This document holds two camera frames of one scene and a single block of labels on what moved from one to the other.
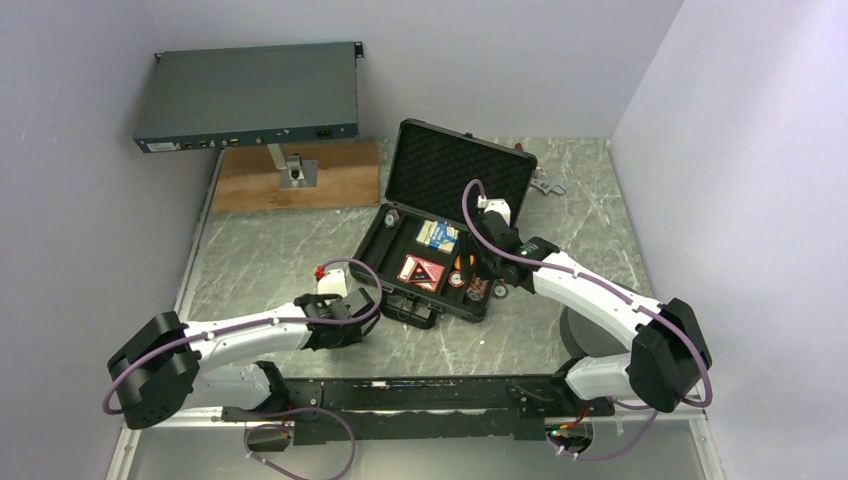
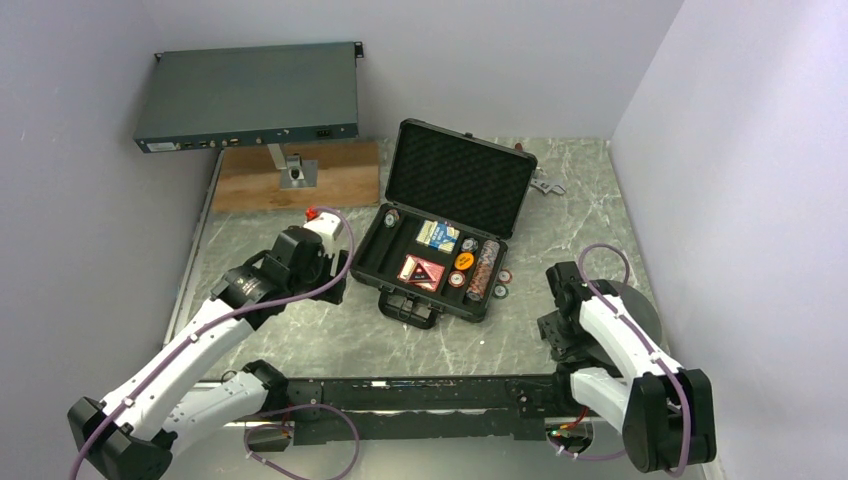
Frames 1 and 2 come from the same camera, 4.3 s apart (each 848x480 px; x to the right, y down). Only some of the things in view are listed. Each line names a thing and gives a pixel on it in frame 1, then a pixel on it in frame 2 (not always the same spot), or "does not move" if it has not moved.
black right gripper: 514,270 → 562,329
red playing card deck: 421,273 does not move
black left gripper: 353,337 → 332,292
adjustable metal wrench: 546,185 does not move
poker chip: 455,279 does not move
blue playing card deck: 437,235 does not move
